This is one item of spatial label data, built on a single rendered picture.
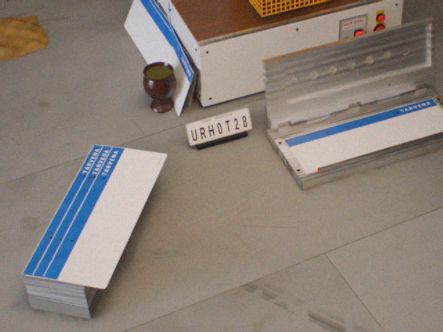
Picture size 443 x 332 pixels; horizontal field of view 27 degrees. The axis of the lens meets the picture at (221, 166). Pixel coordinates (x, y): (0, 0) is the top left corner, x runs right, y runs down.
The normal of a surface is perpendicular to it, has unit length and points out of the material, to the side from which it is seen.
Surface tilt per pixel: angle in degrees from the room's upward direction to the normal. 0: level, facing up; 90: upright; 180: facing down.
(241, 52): 90
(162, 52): 63
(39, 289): 90
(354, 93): 78
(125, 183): 0
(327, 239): 0
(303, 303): 0
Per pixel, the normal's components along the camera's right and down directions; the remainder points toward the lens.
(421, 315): -0.04, -0.74
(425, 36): 0.34, 0.45
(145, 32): -0.84, -0.08
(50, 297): -0.26, 0.66
